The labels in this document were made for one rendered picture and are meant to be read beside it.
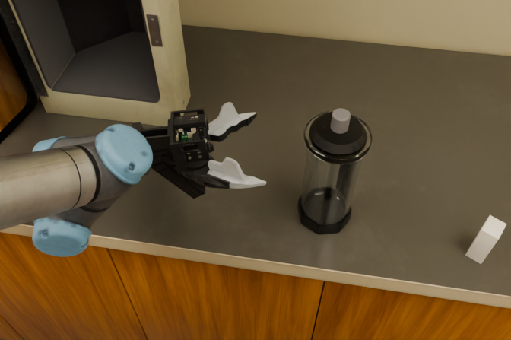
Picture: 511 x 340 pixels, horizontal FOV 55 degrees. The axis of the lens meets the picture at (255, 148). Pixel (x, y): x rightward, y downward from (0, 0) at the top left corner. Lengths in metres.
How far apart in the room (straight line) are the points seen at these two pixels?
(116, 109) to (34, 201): 0.60
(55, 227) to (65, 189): 0.13
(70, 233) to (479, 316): 0.79
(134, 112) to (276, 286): 0.49
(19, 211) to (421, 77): 1.01
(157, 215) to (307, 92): 0.48
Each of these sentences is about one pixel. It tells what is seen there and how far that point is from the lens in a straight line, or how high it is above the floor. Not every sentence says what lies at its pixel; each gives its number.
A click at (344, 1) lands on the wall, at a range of 1.36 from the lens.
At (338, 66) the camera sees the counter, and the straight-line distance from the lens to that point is 1.29.
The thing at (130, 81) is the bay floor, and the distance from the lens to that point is 1.14.
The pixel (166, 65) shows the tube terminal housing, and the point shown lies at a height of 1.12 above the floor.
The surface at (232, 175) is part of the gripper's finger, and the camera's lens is 0.74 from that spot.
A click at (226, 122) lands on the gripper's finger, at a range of 0.82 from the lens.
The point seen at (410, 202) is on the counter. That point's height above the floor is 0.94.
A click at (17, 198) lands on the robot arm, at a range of 0.55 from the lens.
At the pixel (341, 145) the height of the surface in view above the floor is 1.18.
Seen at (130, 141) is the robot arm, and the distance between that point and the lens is 0.63.
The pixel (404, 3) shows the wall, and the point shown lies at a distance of 1.37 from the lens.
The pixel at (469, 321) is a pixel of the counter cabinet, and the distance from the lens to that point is 1.13.
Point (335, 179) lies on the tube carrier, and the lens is 0.81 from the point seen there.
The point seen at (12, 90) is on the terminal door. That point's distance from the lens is 1.12.
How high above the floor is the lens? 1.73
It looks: 48 degrees down
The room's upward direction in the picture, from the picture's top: straight up
